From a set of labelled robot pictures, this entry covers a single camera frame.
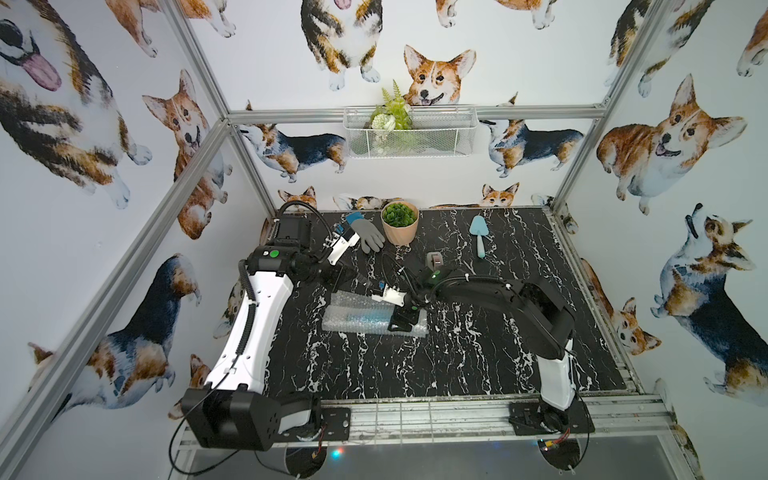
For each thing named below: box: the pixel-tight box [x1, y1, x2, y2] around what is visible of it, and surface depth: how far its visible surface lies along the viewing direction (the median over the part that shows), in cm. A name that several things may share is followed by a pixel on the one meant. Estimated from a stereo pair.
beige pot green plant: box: [380, 201, 420, 246], surface depth 106 cm
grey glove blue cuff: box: [346, 212, 386, 254], surface depth 112 cm
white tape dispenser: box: [426, 251, 444, 271], surface depth 102 cm
